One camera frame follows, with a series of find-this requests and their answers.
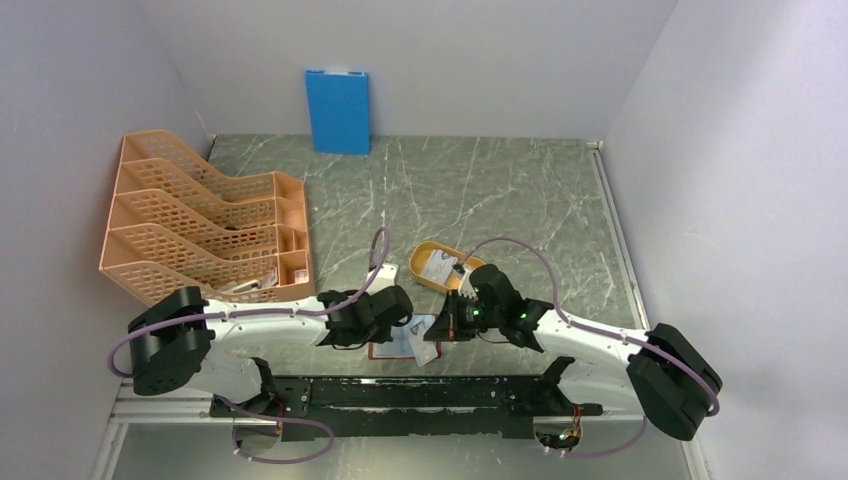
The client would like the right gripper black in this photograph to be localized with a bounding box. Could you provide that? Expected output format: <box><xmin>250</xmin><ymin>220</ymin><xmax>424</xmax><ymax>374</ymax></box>
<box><xmin>424</xmin><ymin>288</ymin><xmax>503</xmax><ymax>341</ymax></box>

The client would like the red leather card holder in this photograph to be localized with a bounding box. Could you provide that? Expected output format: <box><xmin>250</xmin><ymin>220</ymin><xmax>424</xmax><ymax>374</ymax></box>
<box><xmin>368</xmin><ymin>314</ymin><xmax>441</xmax><ymax>361</ymax></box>

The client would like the yellow oval tray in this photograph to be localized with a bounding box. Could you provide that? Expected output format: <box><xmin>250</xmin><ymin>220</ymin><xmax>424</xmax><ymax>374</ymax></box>
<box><xmin>409</xmin><ymin>240</ymin><xmax>485</xmax><ymax>293</ymax></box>

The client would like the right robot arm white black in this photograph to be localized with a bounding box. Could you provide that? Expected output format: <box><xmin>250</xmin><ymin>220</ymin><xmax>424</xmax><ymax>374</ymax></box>
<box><xmin>424</xmin><ymin>264</ymin><xmax>722</xmax><ymax>441</ymax></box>

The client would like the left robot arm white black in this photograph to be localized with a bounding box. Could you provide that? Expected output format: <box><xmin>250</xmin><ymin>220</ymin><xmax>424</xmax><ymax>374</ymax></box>
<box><xmin>127</xmin><ymin>285</ymin><xmax>413</xmax><ymax>416</ymax></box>

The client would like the silver VIP credit card stack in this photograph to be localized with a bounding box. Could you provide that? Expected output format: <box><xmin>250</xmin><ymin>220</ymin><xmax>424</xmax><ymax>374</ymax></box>
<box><xmin>421</xmin><ymin>248</ymin><xmax>460</xmax><ymax>284</ymax></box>

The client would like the orange mesh file organizer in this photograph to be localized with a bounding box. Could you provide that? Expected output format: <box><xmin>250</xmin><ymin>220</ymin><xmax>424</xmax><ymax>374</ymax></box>
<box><xmin>99</xmin><ymin>130</ymin><xmax>316</xmax><ymax>305</ymax></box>

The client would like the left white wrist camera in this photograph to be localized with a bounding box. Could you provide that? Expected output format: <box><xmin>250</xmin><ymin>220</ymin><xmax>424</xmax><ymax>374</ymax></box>
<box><xmin>371</xmin><ymin>263</ymin><xmax>398</xmax><ymax>290</ymax></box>

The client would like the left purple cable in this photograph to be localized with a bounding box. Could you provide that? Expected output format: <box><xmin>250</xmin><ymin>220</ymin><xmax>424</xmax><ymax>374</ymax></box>
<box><xmin>107</xmin><ymin>226</ymin><xmax>392</xmax><ymax>380</ymax></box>

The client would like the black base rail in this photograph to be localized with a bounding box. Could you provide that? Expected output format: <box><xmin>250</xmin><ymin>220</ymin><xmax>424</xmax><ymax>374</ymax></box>
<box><xmin>243</xmin><ymin>374</ymin><xmax>603</xmax><ymax>442</ymax></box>

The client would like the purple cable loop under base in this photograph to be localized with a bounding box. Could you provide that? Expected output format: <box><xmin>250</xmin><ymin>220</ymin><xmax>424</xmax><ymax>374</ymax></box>
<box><xmin>218</xmin><ymin>394</ymin><xmax>337</xmax><ymax>464</ymax></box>

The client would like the blue folder against wall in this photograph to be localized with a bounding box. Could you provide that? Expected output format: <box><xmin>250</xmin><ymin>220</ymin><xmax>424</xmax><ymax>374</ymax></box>
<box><xmin>304</xmin><ymin>70</ymin><xmax>370</xmax><ymax>155</ymax></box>

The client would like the aluminium frame rail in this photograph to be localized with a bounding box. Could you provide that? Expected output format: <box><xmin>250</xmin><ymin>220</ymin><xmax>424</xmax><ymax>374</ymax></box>
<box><xmin>585</xmin><ymin>141</ymin><xmax>650</xmax><ymax>329</ymax></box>

